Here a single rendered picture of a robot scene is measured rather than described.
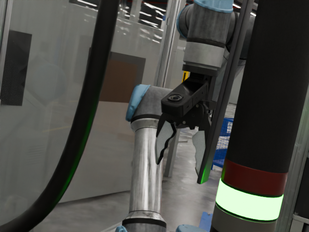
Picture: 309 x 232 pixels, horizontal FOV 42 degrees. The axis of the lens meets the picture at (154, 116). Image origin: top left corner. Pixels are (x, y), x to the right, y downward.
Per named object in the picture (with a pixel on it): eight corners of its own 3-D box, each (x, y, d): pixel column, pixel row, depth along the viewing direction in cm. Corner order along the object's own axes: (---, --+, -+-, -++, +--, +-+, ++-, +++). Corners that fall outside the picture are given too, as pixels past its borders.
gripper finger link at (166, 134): (168, 161, 86) (190, 126, 83) (155, 165, 81) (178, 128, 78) (157, 153, 87) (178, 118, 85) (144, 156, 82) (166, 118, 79)
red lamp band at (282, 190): (231, 190, 20) (236, 166, 19) (213, 171, 23) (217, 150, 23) (295, 200, 20) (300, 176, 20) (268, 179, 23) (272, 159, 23)
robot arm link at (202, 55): (217, 45, 73) (177, 39, 77) (212, 70, 73) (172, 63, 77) (229, 50, 80) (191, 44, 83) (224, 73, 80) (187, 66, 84)
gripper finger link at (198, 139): (221, 172, 81) (214, 126, 81) (211, 176, 75) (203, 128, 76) (207, 173, 82) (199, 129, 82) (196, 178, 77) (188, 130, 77)
